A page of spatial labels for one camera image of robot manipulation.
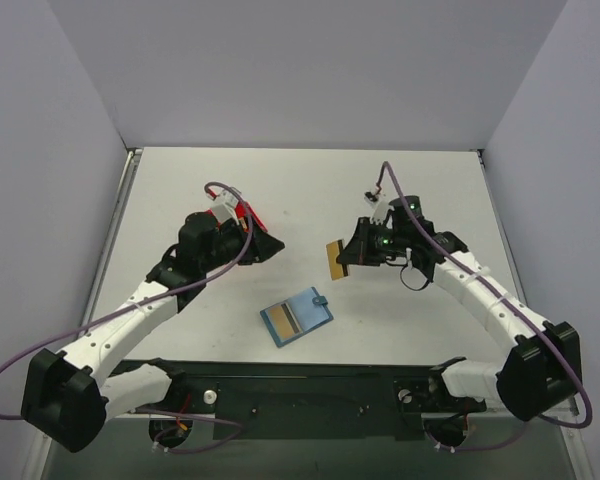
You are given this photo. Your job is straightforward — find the gold VIP card small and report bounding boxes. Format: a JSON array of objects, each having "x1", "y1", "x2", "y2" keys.
[{"x1": 326, "y1": 239, "x2": 349, "y2": 281}]

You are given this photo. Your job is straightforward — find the red plastic bin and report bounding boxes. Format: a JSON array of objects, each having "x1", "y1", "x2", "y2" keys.
[{"x1": 207, "y1": 203, "x2": 268, "y2": 233}]

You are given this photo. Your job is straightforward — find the blue leather card holder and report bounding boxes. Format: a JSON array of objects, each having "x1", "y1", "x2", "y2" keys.
[{"x1": 260, "y1": 287, "x2": 333, "y2": 348}]

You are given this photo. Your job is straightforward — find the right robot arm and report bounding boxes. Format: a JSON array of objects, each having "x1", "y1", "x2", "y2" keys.
[{"x1": 335, "y1": 192, "x2": 582, "y2": 421}]

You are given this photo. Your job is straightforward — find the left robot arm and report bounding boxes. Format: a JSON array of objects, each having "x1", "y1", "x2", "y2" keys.
[{"x1": 21, "y1": 212, "x2": 285, "y2": 453}]

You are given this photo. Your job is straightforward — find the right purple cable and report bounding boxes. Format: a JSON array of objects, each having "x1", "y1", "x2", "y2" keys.
[{"x1": 377, "y1": 161, "x2": 595, "y2": 455}]

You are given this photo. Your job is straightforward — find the purple cable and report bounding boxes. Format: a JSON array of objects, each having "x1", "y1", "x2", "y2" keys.
[
  {"x1": 0, "y1": 181, "x2": 254, "y2": 455},
  {"x1": 377, "y1": 161, "x2": 595, "y2": 455}
]

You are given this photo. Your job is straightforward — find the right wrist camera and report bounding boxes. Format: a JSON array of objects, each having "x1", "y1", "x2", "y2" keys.
[{"x1": 364, "y1": 190, "x2": 392, "y2": 225}]

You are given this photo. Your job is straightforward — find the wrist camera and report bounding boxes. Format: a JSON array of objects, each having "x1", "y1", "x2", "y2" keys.
[
  {"x1": 207, "y1": 189, "x2": 240, "y2": 224},
  {"x1": 364, "y1": 190, "x2": 392, "y2": 225}
]

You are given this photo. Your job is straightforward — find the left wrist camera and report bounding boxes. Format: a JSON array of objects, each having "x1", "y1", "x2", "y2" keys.
[{"x1": 207, "y1": 189, "x2": 240, "y2": 224}]

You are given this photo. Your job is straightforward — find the right aluminium side rail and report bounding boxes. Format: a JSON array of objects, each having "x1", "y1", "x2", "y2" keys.
[{"x1": 465, "y1": 150, "x2": 534, "y2": 316}]

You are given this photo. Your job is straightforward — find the aluminium side rail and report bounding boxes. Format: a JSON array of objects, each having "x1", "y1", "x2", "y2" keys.
[
  {"x1": 465, "y1": 150, "x2": 534, "y2": 316},
  {"x1": 80, "y1": 148, "x2": 144, "y2": 327}
]

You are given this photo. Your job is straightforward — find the left aluminium side rail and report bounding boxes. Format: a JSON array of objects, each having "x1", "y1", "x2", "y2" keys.
[{"x1": 80, "y1": 148, "x2": 144, "y2": 327}]

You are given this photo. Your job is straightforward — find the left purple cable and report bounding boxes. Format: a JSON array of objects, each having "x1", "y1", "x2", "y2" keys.
[{"x1": 0, "y1": 181, "x2": 254, "y2": 455}]

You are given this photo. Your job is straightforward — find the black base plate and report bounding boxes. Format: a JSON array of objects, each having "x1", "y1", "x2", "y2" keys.
[{"x1": 124, "y1": 359, "x2": 491, "y2": 444}]

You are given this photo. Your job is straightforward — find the aluminium front rail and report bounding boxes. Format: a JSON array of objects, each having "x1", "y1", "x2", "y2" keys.
[{"x1": 39, "y1": 372, "x2": 580, "y2": 420}]

